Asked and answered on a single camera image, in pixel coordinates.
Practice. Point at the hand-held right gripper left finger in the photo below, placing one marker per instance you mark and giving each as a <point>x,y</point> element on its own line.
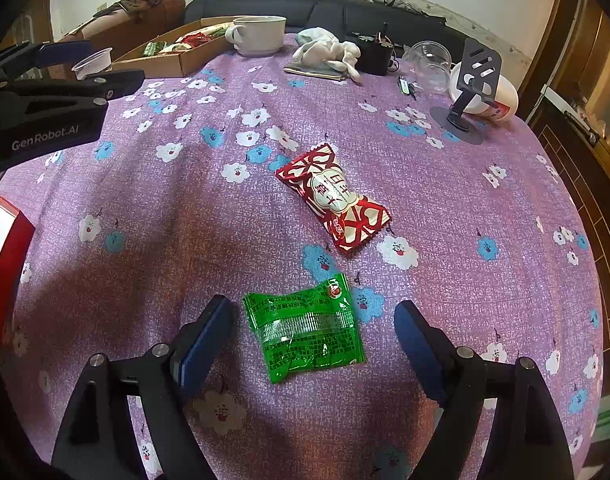
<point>207,340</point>

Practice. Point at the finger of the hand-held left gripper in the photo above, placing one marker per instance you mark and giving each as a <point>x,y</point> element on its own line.
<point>100,87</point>
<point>60,52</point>

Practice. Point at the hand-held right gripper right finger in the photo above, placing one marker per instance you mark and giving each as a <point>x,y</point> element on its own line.
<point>420,345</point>

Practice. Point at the red box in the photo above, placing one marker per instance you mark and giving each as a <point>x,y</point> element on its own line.
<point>10,250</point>

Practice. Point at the small clear plastic cup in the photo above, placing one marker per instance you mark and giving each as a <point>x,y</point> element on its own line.
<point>92,62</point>

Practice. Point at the small green snack packet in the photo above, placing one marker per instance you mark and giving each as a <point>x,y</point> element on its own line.
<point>154,49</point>

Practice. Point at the brown chair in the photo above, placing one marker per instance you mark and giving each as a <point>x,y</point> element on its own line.
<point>150,22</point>

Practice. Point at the camouflage clothing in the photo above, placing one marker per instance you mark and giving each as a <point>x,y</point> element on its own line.
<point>140,4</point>

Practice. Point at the cardboard box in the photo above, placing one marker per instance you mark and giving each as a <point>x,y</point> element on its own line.
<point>195,60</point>

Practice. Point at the small red snack packet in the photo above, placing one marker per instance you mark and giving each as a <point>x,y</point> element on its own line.
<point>192,39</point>

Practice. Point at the purple floral tablecloth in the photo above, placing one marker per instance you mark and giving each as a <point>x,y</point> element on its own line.
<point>185,220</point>

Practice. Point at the large white mug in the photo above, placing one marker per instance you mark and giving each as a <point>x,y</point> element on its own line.
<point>260,37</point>

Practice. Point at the red white snack packet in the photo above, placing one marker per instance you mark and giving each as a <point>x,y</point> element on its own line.
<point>335,200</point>

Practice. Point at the thin flat booklet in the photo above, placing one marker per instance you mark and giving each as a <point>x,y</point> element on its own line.
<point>310,72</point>

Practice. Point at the dark sofa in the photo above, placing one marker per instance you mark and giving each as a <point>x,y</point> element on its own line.
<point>305,12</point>

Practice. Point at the white crumpled cloth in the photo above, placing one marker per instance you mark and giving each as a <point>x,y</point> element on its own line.
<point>325,50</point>

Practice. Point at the white jar red label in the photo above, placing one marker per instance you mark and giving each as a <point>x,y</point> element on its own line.
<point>505,97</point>

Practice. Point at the black phone stand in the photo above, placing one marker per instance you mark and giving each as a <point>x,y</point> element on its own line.
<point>472,75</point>

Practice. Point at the small black box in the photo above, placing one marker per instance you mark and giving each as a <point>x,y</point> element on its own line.
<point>375,57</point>

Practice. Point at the wooden glass cabinet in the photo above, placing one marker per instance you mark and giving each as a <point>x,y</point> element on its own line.
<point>585,85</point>

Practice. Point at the dark grey clothing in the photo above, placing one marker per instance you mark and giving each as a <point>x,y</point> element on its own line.
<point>400,5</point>

